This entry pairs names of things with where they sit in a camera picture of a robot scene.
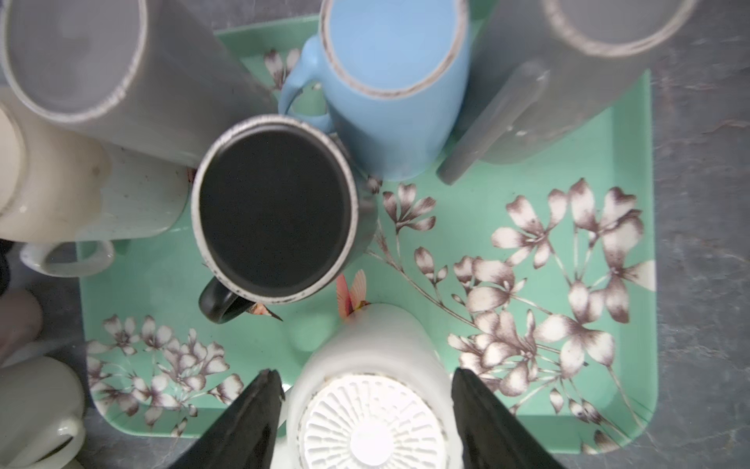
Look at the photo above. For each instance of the green floral tray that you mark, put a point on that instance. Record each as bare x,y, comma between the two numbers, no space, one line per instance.
540,275

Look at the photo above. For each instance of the silver grey mug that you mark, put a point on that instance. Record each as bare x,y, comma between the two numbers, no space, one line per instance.
541,69

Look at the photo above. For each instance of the light blue mug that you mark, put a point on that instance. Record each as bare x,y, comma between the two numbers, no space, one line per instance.
393,75

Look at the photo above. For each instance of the cream white mug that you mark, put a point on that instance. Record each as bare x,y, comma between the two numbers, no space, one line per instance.
42,407

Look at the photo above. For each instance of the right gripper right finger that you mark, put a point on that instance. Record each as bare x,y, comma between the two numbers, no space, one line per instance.
491,436

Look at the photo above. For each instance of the white speckled mug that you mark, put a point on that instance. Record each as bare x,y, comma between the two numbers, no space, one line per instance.
375,395

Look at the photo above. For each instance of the black mug white interior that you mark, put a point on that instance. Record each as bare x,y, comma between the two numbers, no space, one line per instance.
278,213

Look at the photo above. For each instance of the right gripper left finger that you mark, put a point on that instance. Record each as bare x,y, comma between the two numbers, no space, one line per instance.
244,435

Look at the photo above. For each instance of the beige mug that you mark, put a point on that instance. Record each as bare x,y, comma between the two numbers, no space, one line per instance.
67,198

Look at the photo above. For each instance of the pink mug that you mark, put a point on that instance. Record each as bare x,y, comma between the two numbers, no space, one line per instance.
21,321

